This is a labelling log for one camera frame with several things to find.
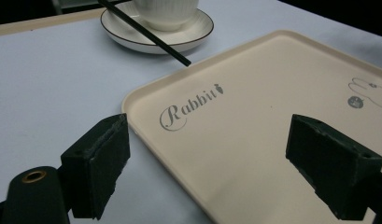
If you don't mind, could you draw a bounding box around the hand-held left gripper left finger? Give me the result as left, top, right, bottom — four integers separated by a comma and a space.
60, 113, 132, 221

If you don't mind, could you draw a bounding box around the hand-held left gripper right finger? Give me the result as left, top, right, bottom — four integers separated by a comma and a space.
285, 113, 382, 221

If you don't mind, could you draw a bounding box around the cream plastic tray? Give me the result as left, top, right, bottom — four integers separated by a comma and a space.
120, 29, 382, 224

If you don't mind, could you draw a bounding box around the white saucer with dark rim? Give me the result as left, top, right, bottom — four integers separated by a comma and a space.
100, 1, 215, 55

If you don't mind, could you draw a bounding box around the black chopstick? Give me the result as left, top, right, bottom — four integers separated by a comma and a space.
96, 0, 192, 68

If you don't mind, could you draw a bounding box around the white ribbed cup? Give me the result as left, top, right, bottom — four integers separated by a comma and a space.
131, 0, 200, 33

